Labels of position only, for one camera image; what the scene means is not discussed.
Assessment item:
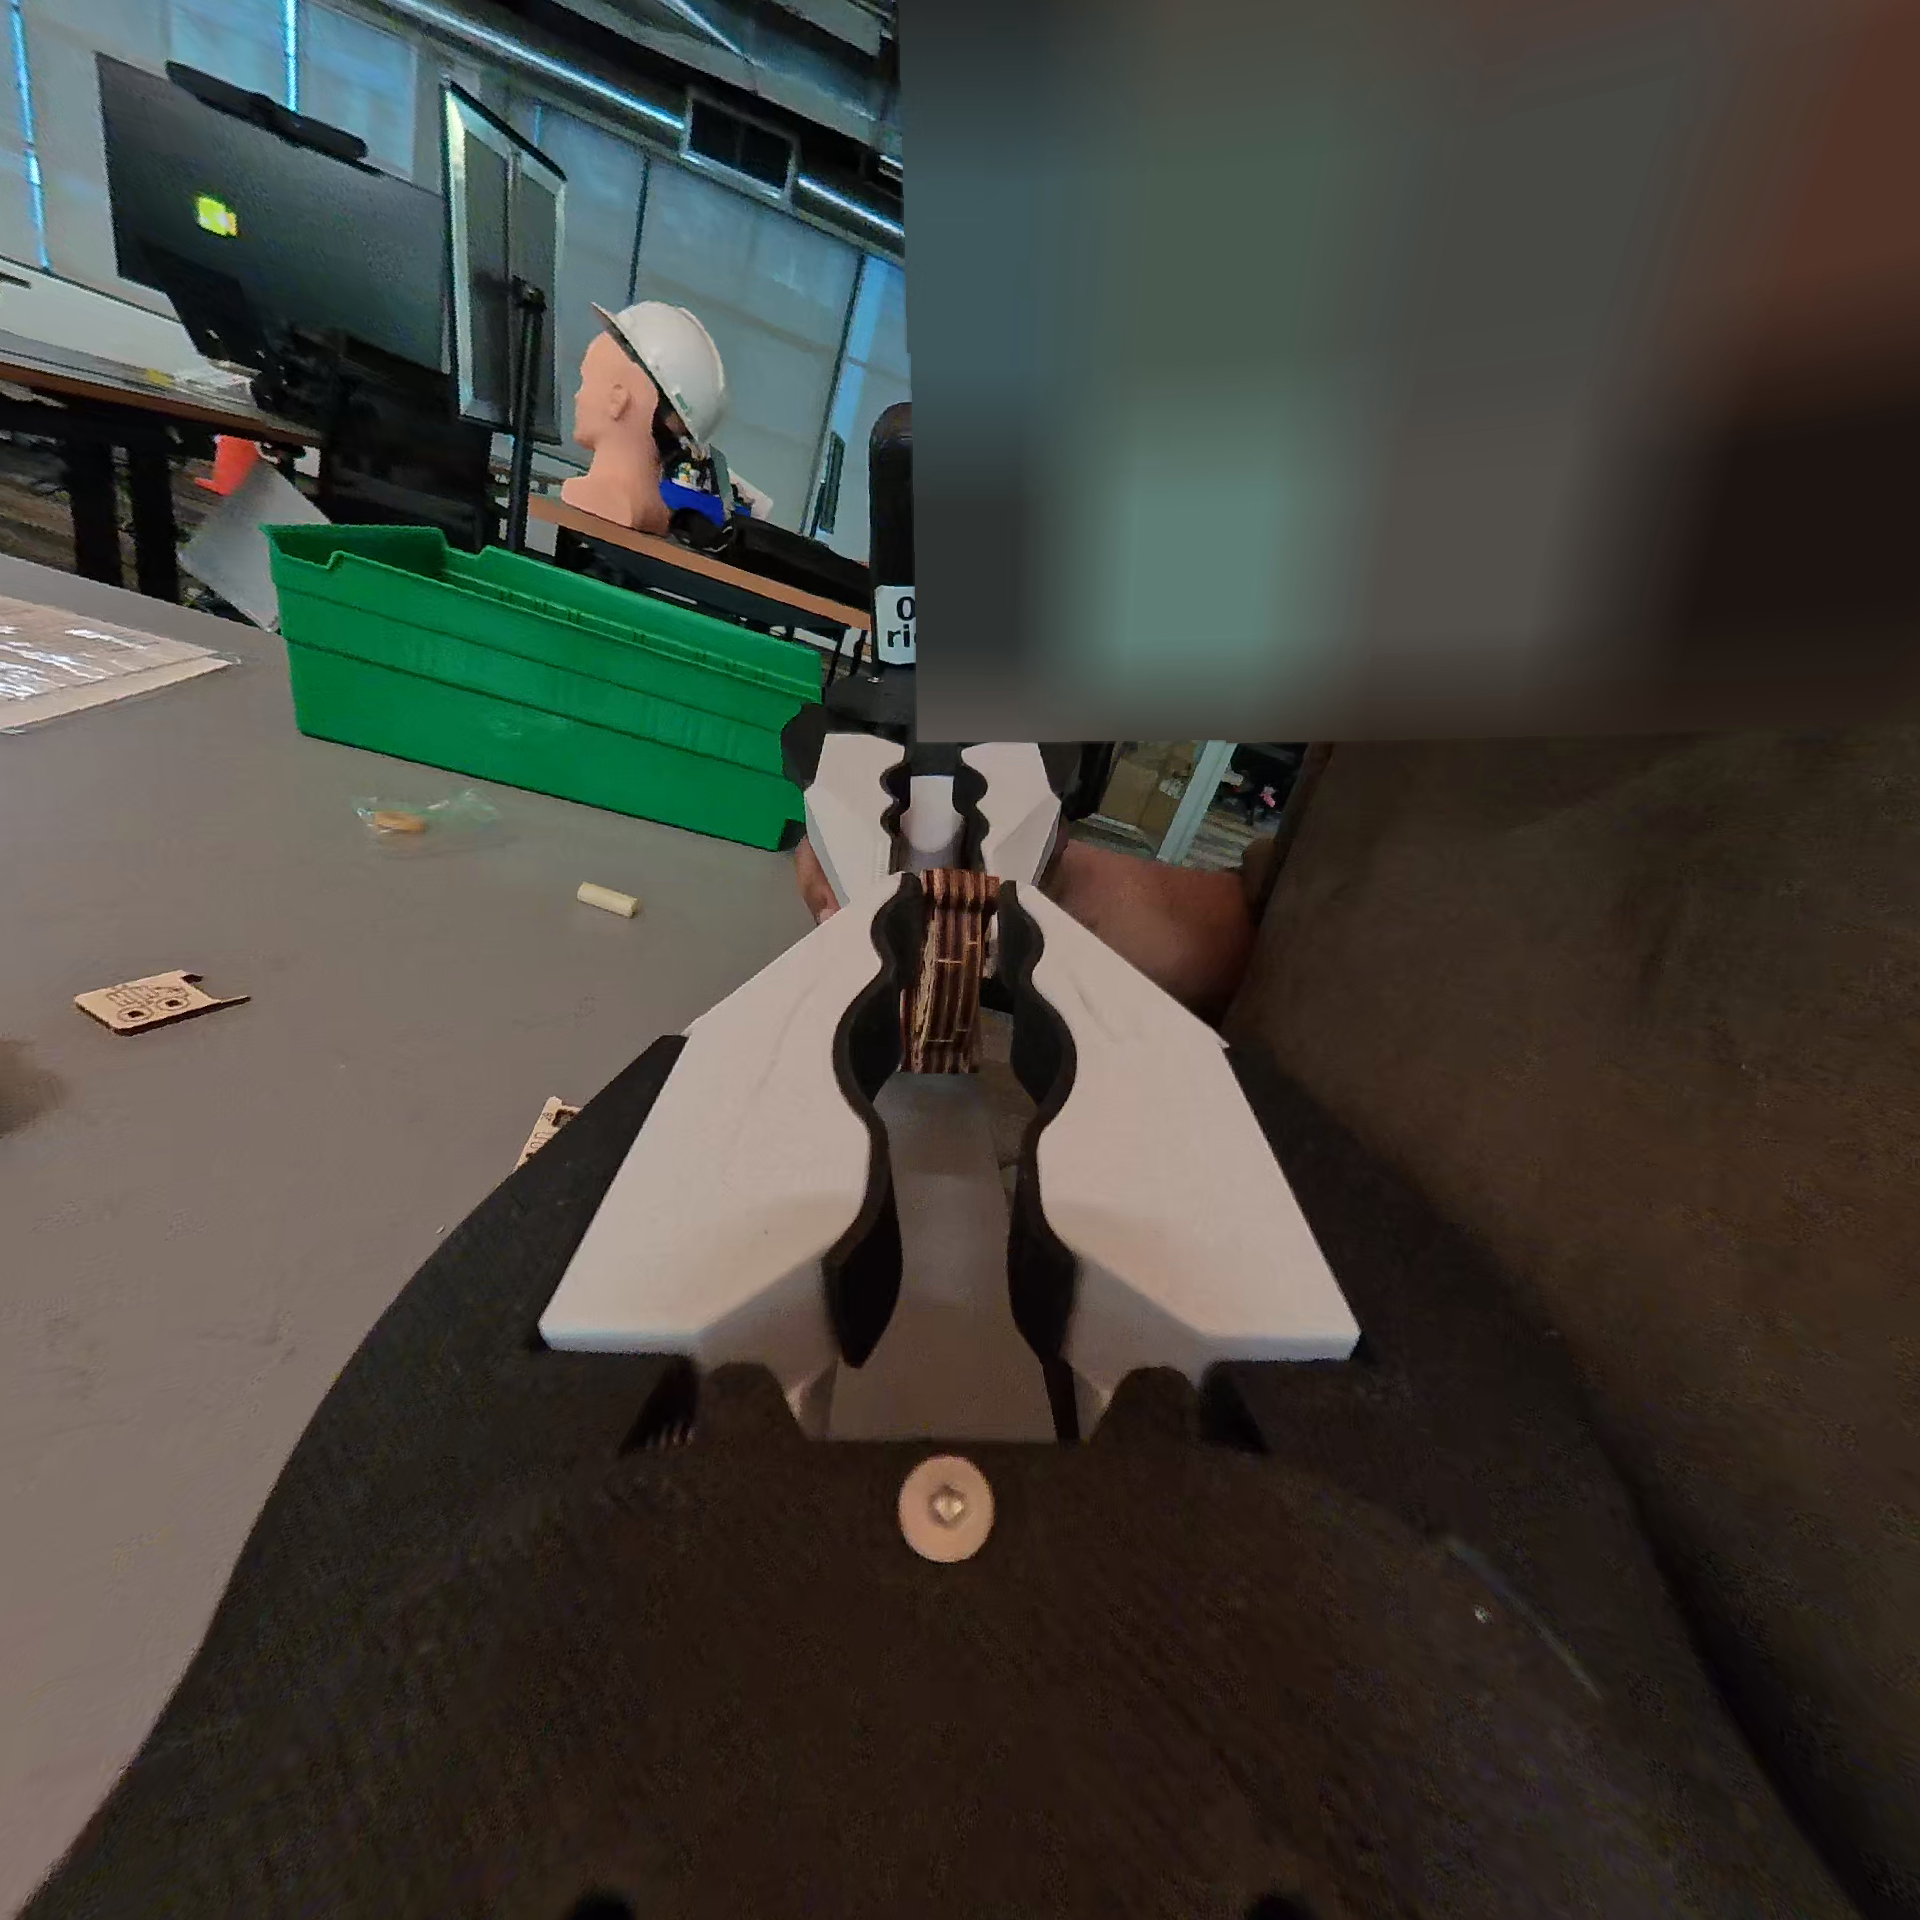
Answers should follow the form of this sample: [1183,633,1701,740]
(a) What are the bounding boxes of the person's right hand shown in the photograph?
[1048,837,1259,1033]

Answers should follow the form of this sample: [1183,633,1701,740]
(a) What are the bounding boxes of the white hard hat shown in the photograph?
[591,299,732,453]

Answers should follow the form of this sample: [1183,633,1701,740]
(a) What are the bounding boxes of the grey desk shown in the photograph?
[0,551,841,1876]

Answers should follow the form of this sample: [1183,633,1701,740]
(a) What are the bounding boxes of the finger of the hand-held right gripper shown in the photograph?
[803,731,911,911]
[960,743,1073,890]

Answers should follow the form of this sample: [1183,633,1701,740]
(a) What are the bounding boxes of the wooden gear assembly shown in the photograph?
[897,867,994,1078]

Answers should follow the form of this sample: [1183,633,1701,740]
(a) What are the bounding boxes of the wooden workbench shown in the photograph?
[0,335,325,602]

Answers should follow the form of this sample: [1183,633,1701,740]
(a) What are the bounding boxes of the mannequin head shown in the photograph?
[557,329,700,538]

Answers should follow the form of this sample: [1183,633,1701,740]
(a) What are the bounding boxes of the black monitor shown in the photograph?
[93,53,456,377]

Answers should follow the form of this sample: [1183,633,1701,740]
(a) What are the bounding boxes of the metal-framed panel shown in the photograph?
[439,82,569,443]

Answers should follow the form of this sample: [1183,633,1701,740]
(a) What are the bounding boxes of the wooden table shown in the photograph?
[529,495,874,633]

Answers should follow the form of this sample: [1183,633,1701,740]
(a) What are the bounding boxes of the green plastic bin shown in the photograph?
[263,522,829,852]

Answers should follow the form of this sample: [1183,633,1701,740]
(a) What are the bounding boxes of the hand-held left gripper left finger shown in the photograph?
[537,873,922,1443]

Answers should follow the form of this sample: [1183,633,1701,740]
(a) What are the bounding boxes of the clear bag with sheet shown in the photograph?
[0,594,241,737]

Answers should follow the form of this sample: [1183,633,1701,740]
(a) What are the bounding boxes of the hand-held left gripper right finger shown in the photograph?
[984,883,1364,1443]

